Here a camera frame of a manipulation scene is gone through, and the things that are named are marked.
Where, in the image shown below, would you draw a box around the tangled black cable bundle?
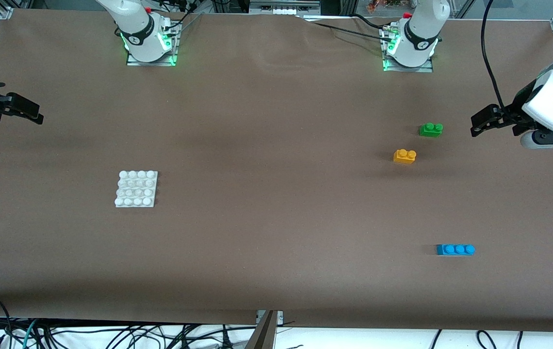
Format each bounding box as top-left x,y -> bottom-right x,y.
39,322 -> 258,349

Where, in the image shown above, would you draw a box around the brown table cover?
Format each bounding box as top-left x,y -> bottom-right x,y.
0,9 -> 553,333

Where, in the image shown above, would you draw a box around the blue three-stud block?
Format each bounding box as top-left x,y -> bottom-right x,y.
436,244 -> 476,256

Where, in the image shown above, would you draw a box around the white frame piece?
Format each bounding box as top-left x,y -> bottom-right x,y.
250,0 -> 321,16

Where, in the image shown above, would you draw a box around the orange red clutter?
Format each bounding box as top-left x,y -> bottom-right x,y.
366,0 -> 403,13

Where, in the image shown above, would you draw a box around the teal cable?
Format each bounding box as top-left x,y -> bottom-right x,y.
21,319 -> 40,349

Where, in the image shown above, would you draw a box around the black right base cables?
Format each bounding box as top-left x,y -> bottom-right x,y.
153,0 -> 204,35

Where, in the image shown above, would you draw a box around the short black base cable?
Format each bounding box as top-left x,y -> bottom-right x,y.
349,14 -> 394,31

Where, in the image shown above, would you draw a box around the aluminium frame post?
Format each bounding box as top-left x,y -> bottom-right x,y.
245,310 -> 284,349

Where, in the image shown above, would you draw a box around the long black base cable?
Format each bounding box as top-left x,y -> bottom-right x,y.
301,17 -> 394,43

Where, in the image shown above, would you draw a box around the white studded base plate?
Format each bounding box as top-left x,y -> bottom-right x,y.
114,170 -> 159,208

